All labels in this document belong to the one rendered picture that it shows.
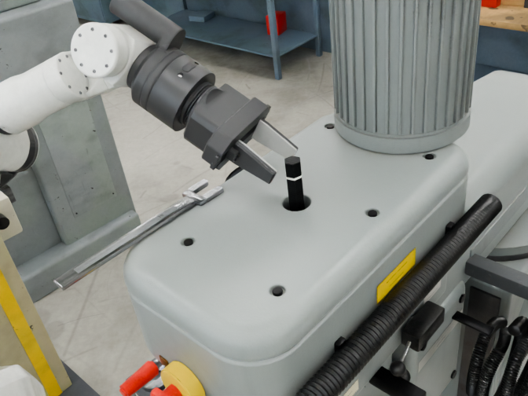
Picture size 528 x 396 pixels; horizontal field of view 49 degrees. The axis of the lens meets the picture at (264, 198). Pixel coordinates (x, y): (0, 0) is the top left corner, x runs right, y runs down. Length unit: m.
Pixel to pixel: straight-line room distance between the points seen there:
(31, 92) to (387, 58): 0.47
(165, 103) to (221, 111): 0.07
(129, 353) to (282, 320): 2.66
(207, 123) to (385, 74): 0.24
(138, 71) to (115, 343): 2.67
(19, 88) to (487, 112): 0.85
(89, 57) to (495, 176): 0.69
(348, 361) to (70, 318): 2.97
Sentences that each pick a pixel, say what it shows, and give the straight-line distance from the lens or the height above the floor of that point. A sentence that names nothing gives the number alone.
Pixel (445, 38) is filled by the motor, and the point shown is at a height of 2.05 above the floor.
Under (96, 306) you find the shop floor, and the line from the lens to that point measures 3.57.
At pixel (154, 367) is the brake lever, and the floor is 1.71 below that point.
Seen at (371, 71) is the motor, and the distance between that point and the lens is 0.79.
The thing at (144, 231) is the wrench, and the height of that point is 1.90.
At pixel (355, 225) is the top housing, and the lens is 0.70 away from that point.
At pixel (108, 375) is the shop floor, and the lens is 3.18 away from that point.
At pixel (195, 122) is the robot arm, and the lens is 0.71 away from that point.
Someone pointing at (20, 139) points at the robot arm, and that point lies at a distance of 0.92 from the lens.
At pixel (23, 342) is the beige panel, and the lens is 2.87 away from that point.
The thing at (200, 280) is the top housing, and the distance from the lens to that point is 0.66.
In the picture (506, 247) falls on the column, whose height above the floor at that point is 1.56.
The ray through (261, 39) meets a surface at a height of 0.23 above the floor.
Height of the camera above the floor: 2.33
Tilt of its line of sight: 35 degrees down
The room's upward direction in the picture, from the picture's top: 8 degrees counter-clockwise
